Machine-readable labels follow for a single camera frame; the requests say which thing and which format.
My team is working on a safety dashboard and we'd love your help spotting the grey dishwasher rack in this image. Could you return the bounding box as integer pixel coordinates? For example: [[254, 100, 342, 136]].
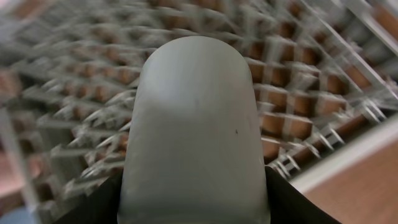
[[1, 1, 397, 223]]

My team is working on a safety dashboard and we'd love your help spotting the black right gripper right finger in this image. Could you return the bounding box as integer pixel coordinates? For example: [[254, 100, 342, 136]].
[[265, 166, 340, 224]]

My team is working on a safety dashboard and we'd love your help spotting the white paper cup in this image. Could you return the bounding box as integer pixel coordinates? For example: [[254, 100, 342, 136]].
[[118, 36, 271, 223]]

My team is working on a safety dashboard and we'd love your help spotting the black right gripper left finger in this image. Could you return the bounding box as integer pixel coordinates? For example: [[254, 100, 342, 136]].
[[54, 172, 123, 224]]

